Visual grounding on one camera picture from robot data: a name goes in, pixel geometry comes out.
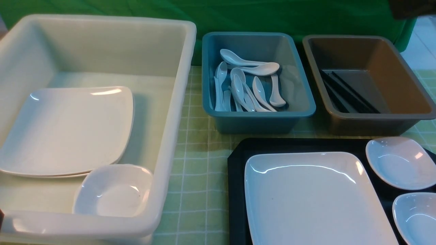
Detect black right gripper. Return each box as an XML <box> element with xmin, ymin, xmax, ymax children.
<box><xmin>388</xmin><ymin>0</ymin><xmax>436</xmax><ymax>20</ymax></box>

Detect white oval dish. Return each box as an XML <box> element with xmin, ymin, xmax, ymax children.
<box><xmin>392</xmin><ymin>192</ymin><xmax>436</xmax><ymax>245</ymax></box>
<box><xmin>365</xmin><ymin>136</ymin><xmax>436</xmax><ymax>191</ymax></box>

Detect white rectangular rice plate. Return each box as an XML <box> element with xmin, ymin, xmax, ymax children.
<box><xmin>244</xmin><ymin>152</ymin><xmax>398</xmax><ymax>245</ymax></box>

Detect white square plate top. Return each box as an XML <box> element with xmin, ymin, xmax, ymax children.
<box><xmin>0</xmin><ymin>86</ymin><xmax>134</xmax><ymax>176</ymax></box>

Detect white square plate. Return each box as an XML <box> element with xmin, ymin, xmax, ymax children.
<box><xmin>0</xmin><ymin>95</ymin><xmax>136</xmax><ymax>179</ymax></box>
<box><xmin>0</xmin><ymin>86</ymin><xmax>134</xmax><ymax>176</ymax></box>

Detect white square plate bottom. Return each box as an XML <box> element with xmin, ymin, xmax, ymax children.
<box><xmin>0</xmin><ymin>95</ymin><xmax>136</xmax><ymax>179</ymax></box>

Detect brown plastic bin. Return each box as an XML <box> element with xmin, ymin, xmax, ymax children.
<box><xmin>302</xmin><ymin>35</ymin><xmax>435</xmax><ymax>136</ymax></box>

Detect black chopsticks in bin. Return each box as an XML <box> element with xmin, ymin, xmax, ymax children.
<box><xmin>319</xmin><ymin>70</ymin><xmax>380</xmax><ymax>114</ymax></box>

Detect green backdrop cloth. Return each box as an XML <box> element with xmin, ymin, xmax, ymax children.
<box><xmin>0</xmin><ymin>0</ymin><xmax>416</xmax><ymax>65</ymax></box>

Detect teal plastic bin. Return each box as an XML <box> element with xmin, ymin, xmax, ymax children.
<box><xmin>202</xmin><ymin>32</ymin><xmax>316</xmax><ymax>134</ymax></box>

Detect white spoon horizontal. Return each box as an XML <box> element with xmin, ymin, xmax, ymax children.
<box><xmin>220</xmin><ymin>49</ymin><xmax>267</xmax><ymax>66</ymax></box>
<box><xmin>227</xmin><ymin>62</ymin><xmax>280</xmax><ymax>76</ymax></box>

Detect white spoon top horizontal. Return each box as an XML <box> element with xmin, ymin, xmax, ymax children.
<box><xmin>220</xmin><ymin>49</ymin><xmax>267</xmax><ymax>66</ymax></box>

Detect black serving tray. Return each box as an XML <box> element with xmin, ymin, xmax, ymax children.
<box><xmin>228</xmin><ymin>138</ymin><xmax>435</xmax><ymax>245</ymax></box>

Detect large white plastic tub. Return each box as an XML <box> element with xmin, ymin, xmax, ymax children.
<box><xmin>1</xmin><ymin>14</ymin><xmax>196</xmax><ymax>245</ymax></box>

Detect green checked tablecloth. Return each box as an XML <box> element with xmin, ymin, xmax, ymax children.
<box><xmin>152</xmin><ymin>66</ymin><xmax>436</xmax><ymax>245</ymax></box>

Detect white small bowl in tub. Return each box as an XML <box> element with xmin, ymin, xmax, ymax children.
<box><xmin>72</xmin><ymin>164</ymin><xmax>154</xmax><ymax>217</ymax></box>

